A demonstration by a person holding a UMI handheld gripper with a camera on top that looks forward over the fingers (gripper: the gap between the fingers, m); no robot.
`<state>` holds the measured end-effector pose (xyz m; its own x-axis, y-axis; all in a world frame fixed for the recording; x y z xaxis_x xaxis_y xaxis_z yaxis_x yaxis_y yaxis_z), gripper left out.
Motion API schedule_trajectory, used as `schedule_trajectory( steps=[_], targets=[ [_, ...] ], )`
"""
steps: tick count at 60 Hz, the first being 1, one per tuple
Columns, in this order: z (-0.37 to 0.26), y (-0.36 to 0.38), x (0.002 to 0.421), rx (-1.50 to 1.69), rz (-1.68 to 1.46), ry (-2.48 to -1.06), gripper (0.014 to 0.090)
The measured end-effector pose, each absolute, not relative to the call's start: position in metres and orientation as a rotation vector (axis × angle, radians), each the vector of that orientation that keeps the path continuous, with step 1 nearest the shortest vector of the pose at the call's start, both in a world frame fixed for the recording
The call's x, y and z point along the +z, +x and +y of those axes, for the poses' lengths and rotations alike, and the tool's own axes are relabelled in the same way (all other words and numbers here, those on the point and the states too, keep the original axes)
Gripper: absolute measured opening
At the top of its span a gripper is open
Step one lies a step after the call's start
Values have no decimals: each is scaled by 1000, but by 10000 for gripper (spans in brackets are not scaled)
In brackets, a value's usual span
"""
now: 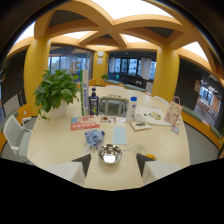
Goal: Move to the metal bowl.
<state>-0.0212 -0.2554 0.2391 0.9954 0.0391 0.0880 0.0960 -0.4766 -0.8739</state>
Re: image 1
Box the blue plush toy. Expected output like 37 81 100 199
83 129 106 150

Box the light blue face mask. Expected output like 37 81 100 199
111 125 128 146

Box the clear bottle blue cap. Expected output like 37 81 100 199
127 96 138 122

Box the tall white green box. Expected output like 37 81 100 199
79 69 90 117

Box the small blue card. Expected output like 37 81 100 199
170 124 181 136

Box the green potted plant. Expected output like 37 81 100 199
33 68 81 120

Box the small picture booklet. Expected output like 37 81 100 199
129 120 153 132

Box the metal bowl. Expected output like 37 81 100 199
97 143 123 165

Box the red book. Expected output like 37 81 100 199
70 115 101 132

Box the colourful leaflet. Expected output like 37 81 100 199
99 115 127 125

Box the white mesh office chair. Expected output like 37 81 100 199
2 114 34 165

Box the dark blue bottle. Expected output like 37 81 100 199
88 87 100 117

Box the white tote bag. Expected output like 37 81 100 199
134 105 174 127

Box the pink paper gift bag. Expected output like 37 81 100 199
163 96 184 127

